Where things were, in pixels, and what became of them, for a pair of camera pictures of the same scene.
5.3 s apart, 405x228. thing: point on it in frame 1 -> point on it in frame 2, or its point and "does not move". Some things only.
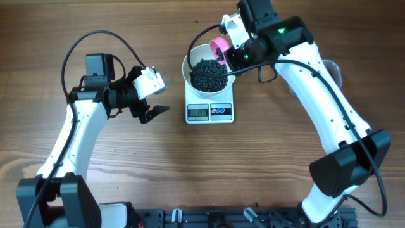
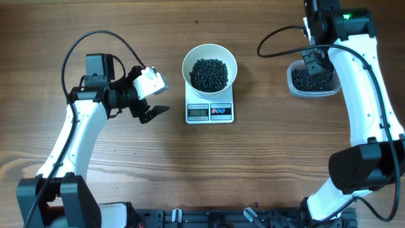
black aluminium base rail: x=236 y=218 does not move
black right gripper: x=233 y=59 -> x=314 y=68
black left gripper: x=142 y=106 does not move
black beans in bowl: x=209 y=67 does not move
